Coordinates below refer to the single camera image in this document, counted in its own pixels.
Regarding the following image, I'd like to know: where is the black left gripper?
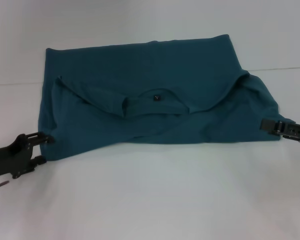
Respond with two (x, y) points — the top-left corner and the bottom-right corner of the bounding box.
(0, 132), (55, 180)

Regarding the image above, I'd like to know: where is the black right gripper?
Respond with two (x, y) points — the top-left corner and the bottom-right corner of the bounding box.
(260, 118), (300, 146)

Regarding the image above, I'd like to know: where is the teal t-shirt with FREE print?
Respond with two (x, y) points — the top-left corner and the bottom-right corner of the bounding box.
(36, 33), (288, 164)

